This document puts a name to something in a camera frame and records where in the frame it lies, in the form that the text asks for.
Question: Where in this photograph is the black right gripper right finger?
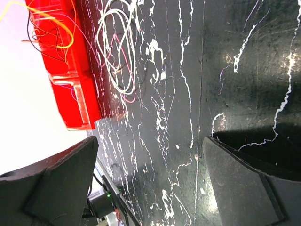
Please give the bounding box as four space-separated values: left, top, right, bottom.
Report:
203 137 301 226

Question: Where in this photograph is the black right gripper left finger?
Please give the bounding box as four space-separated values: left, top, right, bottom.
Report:
0 136 98 226

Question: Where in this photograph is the blue thin cable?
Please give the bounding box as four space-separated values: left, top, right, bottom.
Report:
55 83 78 102

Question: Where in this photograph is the white thin cable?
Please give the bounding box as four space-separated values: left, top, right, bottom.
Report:
96 0 138 96

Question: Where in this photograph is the pink thin cable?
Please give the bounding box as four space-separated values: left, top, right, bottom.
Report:
75 25 138 104

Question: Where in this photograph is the brown thin cable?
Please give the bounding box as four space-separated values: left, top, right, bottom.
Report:
27 9 68 63

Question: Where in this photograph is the yellow thin cable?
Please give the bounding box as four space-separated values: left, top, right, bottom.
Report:
0 1 75 49

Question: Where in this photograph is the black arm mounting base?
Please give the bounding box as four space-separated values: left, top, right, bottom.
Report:
82 155 142 226

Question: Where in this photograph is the red plastic compartment bin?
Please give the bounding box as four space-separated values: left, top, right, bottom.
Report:
25 0 101 130

